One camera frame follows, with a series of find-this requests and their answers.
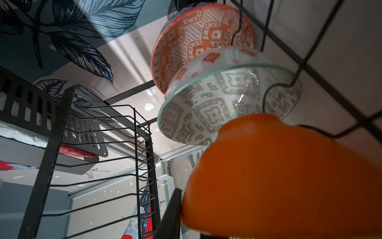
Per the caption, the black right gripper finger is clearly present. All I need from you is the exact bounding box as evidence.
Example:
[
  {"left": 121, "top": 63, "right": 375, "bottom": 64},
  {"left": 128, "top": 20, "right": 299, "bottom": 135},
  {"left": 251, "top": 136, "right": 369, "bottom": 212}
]
[{"left": 153, "top": 188, "right": 182, "bottom": 239}]

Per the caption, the black wire dish rack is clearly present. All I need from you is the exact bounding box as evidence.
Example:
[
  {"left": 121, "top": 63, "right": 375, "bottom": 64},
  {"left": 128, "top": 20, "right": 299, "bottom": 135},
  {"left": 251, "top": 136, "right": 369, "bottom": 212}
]
[{"left": 1, "top": 1, "right": 382, "bottom": 239}]

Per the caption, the orange plastic bowl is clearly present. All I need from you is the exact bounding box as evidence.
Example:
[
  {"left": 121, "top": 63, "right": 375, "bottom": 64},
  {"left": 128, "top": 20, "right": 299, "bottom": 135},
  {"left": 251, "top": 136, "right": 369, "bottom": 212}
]
[{"left": 182, "top": 114, "right": 382, "bottom": 239}]

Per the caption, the green patterned bowl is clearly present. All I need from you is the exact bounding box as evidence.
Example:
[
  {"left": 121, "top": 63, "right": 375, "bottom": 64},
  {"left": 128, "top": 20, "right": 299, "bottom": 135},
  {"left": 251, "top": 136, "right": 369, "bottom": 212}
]
[{"left": 157, "top": 46, "right": 302, "bottom": 145}]

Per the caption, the red patterned bowl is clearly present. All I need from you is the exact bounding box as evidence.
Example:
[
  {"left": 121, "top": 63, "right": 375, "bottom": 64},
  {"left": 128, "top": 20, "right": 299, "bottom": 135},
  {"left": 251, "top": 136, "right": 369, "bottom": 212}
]
[{"left": 151, "top": 3, "right": 256, "bottom": 94}]

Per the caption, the white wire mesh basket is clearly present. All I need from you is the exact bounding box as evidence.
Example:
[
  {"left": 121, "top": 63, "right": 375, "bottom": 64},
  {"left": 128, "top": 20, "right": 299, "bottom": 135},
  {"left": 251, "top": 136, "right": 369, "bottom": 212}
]
[{"left": 157, "top": 174, "right": 175, "bottom": 206}]

